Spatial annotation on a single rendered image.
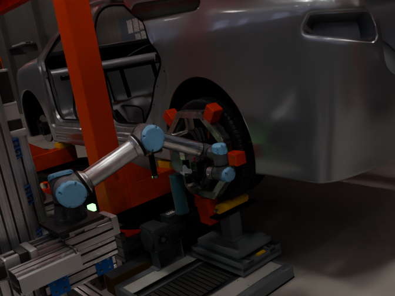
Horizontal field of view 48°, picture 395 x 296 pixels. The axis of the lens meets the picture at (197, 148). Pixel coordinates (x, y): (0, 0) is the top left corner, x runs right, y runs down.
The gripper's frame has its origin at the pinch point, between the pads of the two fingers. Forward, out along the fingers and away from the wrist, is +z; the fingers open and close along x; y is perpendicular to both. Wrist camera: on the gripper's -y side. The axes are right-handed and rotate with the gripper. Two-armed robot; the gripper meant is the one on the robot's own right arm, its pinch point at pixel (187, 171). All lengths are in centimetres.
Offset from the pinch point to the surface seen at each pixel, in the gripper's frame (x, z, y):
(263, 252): -42, -8, -66
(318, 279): -57, -37, -83
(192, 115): -20.2, 13.2, 27.0
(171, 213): -15, 46, -40
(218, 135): -20.4, -7.5, 15.8
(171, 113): -22, 37, 27
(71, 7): 19, 60, 99
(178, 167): -5.8, 16.2, -1.4
